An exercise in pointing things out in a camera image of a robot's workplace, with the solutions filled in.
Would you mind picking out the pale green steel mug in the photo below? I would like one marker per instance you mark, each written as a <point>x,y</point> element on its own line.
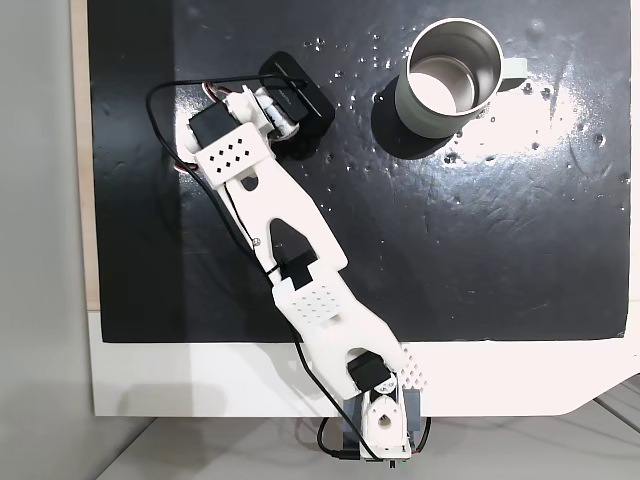
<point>450,80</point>

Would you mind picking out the black table mat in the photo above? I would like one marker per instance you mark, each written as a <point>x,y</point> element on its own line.
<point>450,225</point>

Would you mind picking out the black oval camera box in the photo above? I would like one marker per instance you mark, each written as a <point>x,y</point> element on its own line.
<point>300,95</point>

